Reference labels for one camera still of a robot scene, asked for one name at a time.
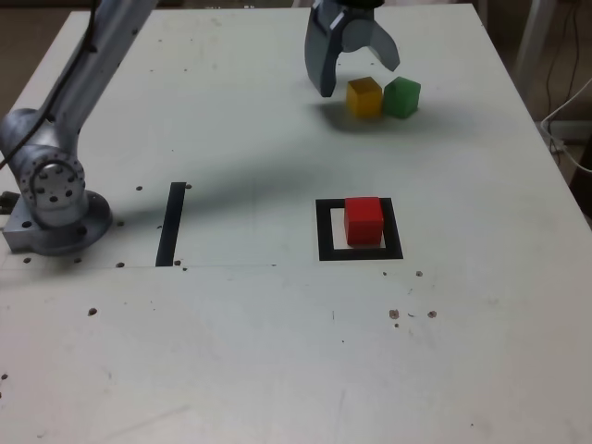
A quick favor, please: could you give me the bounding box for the black tape strip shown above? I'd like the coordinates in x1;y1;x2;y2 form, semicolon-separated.
154;181;188;268

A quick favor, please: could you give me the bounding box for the black background cable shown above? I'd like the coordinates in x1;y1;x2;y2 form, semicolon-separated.
545;0;582;121

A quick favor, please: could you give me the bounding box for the green cube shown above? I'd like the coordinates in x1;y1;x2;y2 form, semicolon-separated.
382;76;423;120

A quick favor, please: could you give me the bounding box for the black tape square outline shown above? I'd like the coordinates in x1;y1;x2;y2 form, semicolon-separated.
314;197;404;263

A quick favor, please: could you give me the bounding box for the white metal frame leg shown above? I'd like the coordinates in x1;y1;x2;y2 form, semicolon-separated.
512;0;574;101

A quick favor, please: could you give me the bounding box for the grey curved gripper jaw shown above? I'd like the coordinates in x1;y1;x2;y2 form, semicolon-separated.
341;16;401;73
303;2;346;99

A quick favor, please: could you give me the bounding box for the yellow cube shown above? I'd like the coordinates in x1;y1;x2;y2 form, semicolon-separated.
346;77;384;118

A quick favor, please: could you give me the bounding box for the white background cable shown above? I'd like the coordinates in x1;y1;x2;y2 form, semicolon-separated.
539;76;592;175

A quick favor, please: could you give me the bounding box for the red cube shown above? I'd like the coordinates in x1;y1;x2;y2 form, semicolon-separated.
343;196;385;248

